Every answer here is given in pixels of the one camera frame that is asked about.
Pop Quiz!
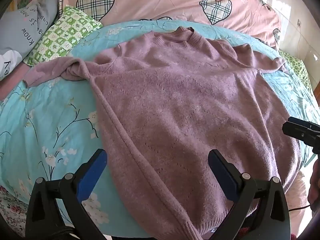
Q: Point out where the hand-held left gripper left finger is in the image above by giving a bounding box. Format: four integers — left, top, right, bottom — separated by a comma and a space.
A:
25, 149, 108, 240

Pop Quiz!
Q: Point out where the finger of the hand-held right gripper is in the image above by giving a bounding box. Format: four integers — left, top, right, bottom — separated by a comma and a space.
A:
282, 116, 320, 153

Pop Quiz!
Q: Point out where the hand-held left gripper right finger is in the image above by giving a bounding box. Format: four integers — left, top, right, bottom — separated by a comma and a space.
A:
207, 149, 292, 240

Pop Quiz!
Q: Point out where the mauve knitted sweater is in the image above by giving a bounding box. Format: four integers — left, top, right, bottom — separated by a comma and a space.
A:
23, 26, 302, 240

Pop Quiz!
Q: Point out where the person's right hand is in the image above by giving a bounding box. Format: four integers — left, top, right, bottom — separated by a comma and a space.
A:
308, 164, 320, 205

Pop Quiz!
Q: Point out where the green checkered pillow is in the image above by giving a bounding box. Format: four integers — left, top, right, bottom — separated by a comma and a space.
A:
279, 50, 313, 93
24, 5, 103, 67

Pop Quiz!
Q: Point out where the turquoise floral blanket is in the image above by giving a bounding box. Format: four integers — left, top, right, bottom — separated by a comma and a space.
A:
0, 20, 317, 240

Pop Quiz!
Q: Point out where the white rose print bedsheet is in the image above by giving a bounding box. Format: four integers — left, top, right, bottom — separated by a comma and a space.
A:
0, 185, 30, 228

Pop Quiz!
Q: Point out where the grey printed pillow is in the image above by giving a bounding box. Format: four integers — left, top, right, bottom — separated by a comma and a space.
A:
0, 0, 60, 82

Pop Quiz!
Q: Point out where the pink quilt with plaid hearts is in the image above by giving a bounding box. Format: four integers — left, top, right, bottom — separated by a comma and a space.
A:
59, 0, 282, 50

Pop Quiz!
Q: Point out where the black cable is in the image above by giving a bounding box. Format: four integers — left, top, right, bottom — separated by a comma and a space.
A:
289, 203, 315, 212

